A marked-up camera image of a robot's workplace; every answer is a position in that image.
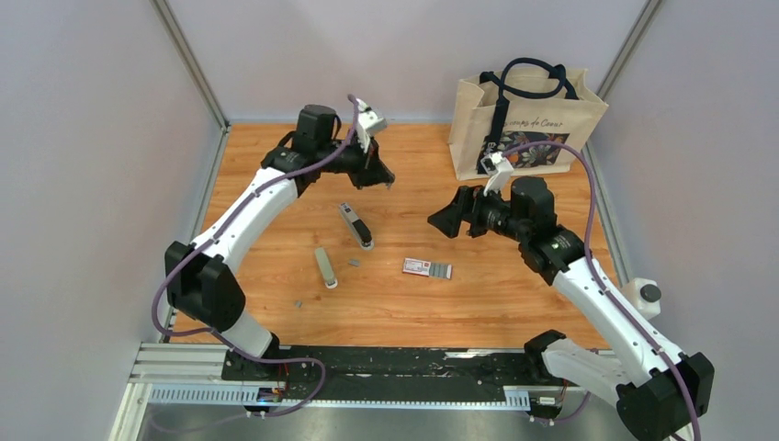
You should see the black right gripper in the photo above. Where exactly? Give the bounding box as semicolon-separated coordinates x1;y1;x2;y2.
427;182;529;243

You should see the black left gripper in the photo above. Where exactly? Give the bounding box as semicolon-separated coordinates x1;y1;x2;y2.
319;134;396;193

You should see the white and black stapler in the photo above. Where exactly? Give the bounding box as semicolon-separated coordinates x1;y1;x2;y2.
338;203;374;251

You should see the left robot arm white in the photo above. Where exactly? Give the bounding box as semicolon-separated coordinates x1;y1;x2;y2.
156;97;395;381

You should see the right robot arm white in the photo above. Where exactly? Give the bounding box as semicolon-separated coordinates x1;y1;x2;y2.
428;176;715;440

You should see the red white staple box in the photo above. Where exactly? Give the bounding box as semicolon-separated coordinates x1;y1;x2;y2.
401;257;453;279

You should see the beige tote bag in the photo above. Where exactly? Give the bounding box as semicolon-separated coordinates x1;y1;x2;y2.
448;57;608;181

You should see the white bottle black cap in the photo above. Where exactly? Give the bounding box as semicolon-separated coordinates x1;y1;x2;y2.
621;277;662;320

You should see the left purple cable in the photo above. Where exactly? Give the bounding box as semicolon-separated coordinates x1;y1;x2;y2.
151;94;360;421

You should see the purple cable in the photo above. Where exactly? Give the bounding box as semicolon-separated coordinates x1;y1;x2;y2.
486;140;702;441
151;94;360;421

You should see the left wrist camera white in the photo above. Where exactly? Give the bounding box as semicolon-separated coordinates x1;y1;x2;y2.
356;98;388;153

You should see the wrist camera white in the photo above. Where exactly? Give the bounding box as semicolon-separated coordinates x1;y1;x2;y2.
356;98;388;153
480;152;514;197

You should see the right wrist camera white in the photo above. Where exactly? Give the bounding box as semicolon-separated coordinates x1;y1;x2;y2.
480;152;514;197

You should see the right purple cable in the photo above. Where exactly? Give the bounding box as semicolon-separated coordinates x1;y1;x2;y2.
486;140;702;441

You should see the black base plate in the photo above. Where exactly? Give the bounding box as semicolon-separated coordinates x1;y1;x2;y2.
221;345;563;403

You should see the slotted aluminium rail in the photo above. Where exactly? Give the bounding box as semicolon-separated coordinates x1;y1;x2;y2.
130;342;683;412

